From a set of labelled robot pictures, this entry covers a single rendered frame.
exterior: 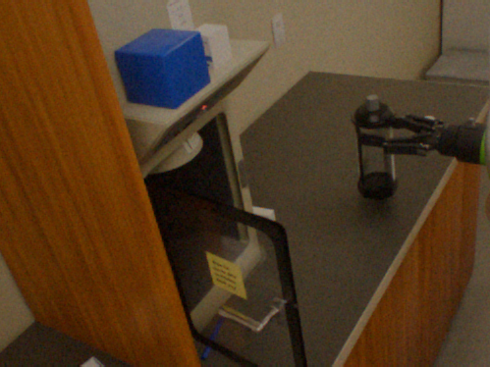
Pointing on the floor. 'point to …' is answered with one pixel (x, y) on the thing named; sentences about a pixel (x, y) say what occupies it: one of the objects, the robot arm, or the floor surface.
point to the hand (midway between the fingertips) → (375, 130)
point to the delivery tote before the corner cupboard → (461, 68)
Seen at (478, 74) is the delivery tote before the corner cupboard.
